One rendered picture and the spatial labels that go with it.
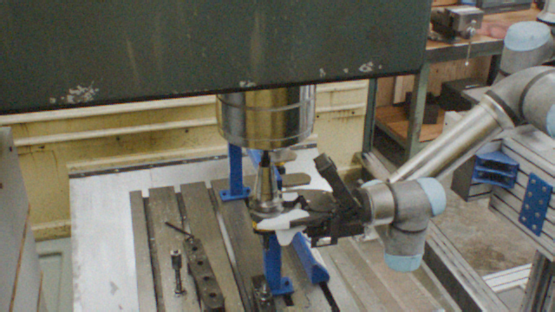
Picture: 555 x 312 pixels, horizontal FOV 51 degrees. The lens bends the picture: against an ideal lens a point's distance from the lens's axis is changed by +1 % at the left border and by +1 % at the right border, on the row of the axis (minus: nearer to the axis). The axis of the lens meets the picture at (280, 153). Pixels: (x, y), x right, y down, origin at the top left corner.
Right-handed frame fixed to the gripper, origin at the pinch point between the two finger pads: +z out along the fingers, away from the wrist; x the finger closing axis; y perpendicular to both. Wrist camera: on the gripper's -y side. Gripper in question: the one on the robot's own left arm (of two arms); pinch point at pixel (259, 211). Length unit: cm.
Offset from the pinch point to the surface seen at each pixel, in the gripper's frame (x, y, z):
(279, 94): -8.1, -25.8, -1.0
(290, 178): 23.6, 9.0, -12.9
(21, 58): -12.6, -35.2, 31.2
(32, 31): -12.6, -38.3, 29.4
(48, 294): 74, 73, 52
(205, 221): 57, 41, 2
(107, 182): 97, 47, 30
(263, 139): -7.8, -18.5, 1.3
